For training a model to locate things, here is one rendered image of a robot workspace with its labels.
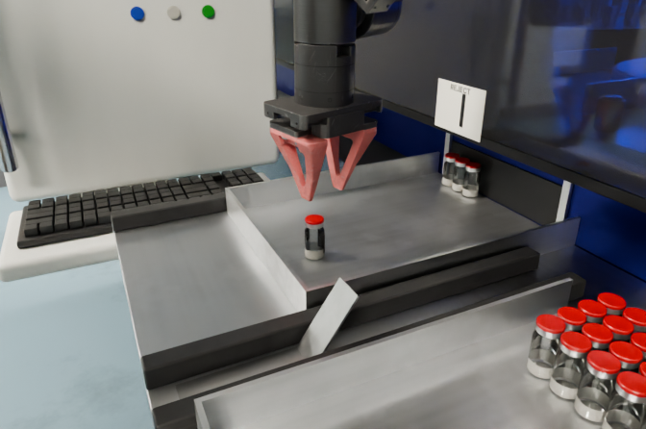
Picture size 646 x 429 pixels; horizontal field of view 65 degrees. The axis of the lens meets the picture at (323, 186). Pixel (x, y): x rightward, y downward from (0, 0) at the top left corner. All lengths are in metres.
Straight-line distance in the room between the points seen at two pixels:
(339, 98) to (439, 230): 0.24
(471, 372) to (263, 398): 0.16
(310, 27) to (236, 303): 0.26
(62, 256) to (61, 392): 1.06
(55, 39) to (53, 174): 0.23
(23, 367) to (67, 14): 1.31
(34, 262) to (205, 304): 0.37
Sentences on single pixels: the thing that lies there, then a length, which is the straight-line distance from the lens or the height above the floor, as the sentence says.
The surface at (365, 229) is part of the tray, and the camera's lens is 0.63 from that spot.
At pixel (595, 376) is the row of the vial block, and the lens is 0.41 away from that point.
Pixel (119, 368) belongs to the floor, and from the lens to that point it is 1.86.
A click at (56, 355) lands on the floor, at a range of 1.99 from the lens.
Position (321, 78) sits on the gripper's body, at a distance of 0.46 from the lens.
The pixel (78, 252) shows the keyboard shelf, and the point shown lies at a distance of 0.81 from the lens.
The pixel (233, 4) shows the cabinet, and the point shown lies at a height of 1.12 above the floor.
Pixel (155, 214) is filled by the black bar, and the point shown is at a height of 0.89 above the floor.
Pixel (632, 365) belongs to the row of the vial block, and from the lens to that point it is 0.42.
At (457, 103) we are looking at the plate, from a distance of 0.64.
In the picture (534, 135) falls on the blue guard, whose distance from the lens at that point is 0.56.
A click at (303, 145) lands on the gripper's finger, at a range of 0.46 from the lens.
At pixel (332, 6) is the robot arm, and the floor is 1.14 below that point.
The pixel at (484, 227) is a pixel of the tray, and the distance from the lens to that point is 0.66.
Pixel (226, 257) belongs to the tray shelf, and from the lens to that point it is 0.58.
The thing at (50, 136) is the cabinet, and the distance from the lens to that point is 0.99.
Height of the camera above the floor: 1.17
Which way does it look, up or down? 22 degrees down
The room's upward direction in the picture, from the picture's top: straight up
